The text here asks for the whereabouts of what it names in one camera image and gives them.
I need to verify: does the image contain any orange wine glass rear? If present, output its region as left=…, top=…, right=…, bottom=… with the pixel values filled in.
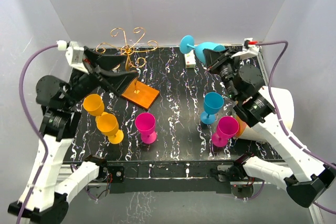
left=83, top=94, right=106, bottom=121

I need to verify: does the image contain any small white box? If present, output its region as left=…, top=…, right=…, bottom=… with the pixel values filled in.
left=184, top=51, right=196, bottom=68

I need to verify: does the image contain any gold wire glass rack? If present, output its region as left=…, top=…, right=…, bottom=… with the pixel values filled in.
left=96, top=27, right=160, bottom=110

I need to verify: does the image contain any orange wine glass front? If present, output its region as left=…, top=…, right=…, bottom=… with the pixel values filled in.
left=97, top=113, right=124, bottom=144

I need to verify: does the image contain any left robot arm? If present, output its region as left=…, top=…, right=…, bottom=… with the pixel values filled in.
left=8, top=40, right=138, bottom=223

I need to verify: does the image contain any pink wine glass right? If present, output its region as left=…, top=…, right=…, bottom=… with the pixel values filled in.
left=212, top=116, right=239, bottom=147

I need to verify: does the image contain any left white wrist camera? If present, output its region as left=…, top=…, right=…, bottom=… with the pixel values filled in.
left=57, top=40, right=89, bottom=73

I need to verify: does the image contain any white bucket orange lid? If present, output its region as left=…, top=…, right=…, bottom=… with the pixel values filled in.
left=233, top=87, right=295, bottom=143

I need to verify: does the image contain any black front mounting rail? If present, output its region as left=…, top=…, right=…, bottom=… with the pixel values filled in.
left=107, top=161, right=248, bottom=194

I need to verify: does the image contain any orange wine glass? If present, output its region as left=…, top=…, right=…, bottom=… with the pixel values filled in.
left=97, top=113, right=124, bottom=144
left=83, top=94, right=106, bottom=121

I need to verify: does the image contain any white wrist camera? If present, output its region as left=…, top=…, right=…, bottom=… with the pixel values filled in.
left=231, top=37, right=260, bottom=60
left=57, top=40, right=89, bottom=73

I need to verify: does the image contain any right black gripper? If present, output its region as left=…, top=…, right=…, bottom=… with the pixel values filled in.
left=204, top=48, right=244, bottom=101

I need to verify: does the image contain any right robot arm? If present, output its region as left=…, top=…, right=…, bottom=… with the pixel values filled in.
left=203, top=49, right=335, bottom=208

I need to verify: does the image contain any blue wine glass front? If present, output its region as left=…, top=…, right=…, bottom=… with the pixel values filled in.
left=200, top=92, right=224, bottom=125

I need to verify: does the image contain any pink wine glass left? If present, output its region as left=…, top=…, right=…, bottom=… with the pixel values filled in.
left=135, top=112, right=157, bottom=144

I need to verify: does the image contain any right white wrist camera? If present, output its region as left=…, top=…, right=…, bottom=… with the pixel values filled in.
left=231, top=37, right=260, bottom=60

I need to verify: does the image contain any pink wine glass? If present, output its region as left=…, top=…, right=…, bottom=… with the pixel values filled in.
left=212, top=116, right=239, bottom=147
left=135, top=112, right=157, bottom=144

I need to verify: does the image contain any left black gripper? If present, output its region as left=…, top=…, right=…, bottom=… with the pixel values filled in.
left=65, top=46, right=139, bottom=108

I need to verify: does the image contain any blue wine glass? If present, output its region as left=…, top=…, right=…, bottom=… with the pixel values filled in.
left=180, top=35, right=226, bottom=65
left=200, top=92, right=224, bottom=125

